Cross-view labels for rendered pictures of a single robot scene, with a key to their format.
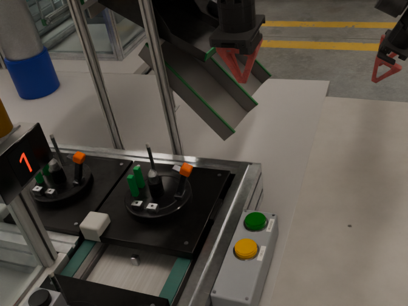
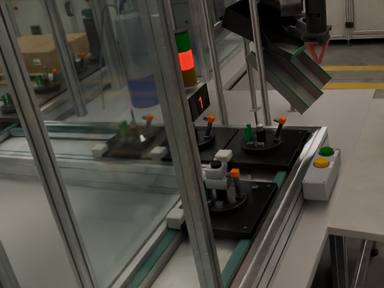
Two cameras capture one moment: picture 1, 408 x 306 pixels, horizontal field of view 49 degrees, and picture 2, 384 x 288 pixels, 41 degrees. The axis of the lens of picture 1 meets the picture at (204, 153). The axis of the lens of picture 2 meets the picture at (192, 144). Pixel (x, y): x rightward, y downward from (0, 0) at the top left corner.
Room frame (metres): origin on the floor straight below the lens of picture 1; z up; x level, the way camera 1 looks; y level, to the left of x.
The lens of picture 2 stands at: (-0.80, 0.23, 1.74)
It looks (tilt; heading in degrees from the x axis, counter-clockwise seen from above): 25 degrees down; 4
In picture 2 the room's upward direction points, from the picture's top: 11 degrees counter-clockwise
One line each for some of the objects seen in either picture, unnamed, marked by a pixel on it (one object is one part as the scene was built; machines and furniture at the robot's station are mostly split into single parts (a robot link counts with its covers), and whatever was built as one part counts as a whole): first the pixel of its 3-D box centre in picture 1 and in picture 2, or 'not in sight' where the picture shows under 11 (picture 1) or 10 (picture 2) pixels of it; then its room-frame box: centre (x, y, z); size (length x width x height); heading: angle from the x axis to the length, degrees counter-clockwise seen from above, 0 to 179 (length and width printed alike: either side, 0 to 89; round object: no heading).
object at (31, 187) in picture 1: (56, 172); (192, 131); (0.83, 0.33, 1.01); 0.24 x 0.24 x 0.13; 65
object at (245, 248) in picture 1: (246, 249); (321, 163); (0.55, -0.04, 0.96); 0.04 x 0.04 x 0.02
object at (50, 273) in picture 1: (58, 289); not in sight; (0.48, 0.26, 1.03); 0.01 x 0.01 x 0.08
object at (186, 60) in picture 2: not in sight; (184, 59); (0.60, 0.30, 1.33); 0.05 x 0.05 x 0.05
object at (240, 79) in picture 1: (242, 54); (318, 47); (0.70, -0.09, 1.27); 0.07 x 0.07 x 0.09; 64
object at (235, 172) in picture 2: not in sight; (234, 182); (0.40, 0.22, 1.04); 0.04 x 0.02 x 0.08; 65
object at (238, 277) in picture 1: (247, 261); (322, 172); (0.55, -0.04, 0.93); 0.21 x 0.07 x 0.06; 155
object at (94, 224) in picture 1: (155, 184); (260, 133); (0.72, 0.11, 1.01); 0.24 x 0.24 x 0.13; 65
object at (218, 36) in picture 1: (237, 14); (316, 24); (0.69, -0.09, 1.34); 0.10 x 0.07 x 0.07; 154
